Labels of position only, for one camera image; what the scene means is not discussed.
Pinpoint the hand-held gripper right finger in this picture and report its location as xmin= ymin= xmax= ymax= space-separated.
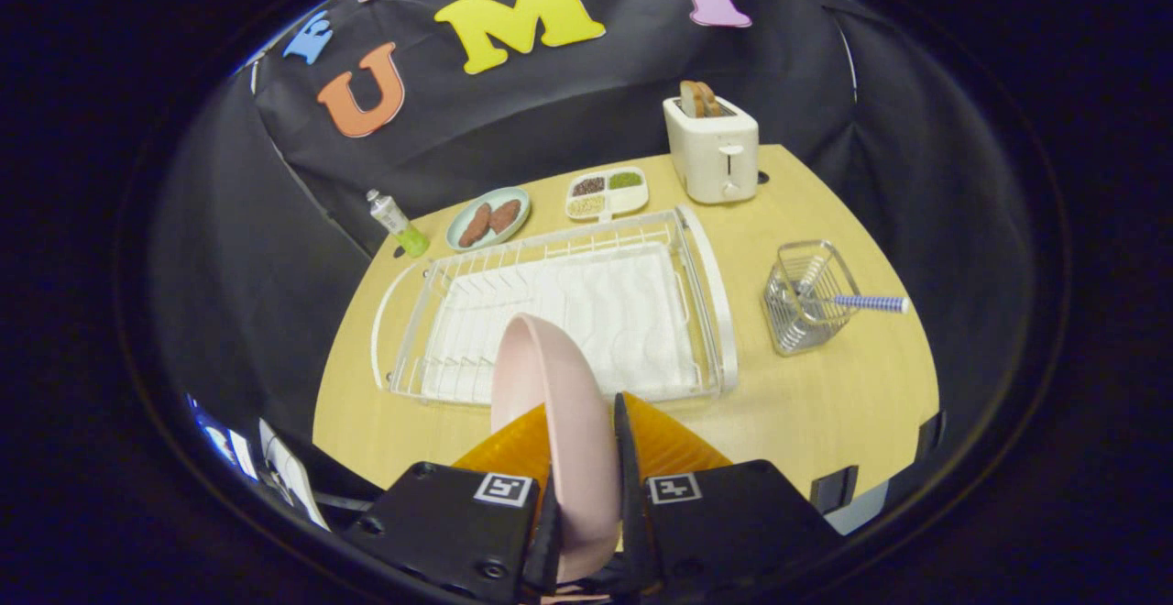
xmin=611 ymin=391 xmax=846 ymax=595

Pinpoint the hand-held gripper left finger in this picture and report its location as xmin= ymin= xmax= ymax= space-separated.
xmin=344 ymin=403 xmax=564 ymax=601

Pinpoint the pink plate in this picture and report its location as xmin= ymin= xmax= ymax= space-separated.
xmin=490 ymin=313 xmax=622 ymax=585

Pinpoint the white wire dish rack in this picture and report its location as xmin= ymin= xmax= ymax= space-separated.
xmin=371 ymin=204 xmax=740 ymax=407

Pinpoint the metal wire basket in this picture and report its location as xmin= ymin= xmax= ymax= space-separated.
xmin=762 ymin=239 xmax=862 ymax=357

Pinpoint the blue striped handle spoon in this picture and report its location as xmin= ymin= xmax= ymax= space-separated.
xmin=795 ymin=257 xmax=910 ymax=315

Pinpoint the pale green plate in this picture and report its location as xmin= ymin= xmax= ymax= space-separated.
xmin=445 ymin=186 xmax=532 ymax=252

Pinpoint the white sectioned seed tray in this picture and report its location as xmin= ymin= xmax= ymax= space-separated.
xmin=565 ymin=167 xmax=650 ymax=223

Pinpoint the green clear bottle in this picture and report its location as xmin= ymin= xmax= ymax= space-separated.
xmin=366 ymin=189 xmax=431 ymax=259

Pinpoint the white toaster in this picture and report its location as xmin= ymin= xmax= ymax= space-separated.
xmin=663 ymin=94 xmax=760 ymax=205

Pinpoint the brown toast slice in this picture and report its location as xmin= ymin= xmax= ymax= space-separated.
xmin=679 ymin=80 xmax=725 ymax=120

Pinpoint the black table bracket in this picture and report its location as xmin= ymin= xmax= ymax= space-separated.
xmin=810 ymin=465 xmax=860 ymax=515
xmin=916 ymin=411 xmax=945 ymax=461

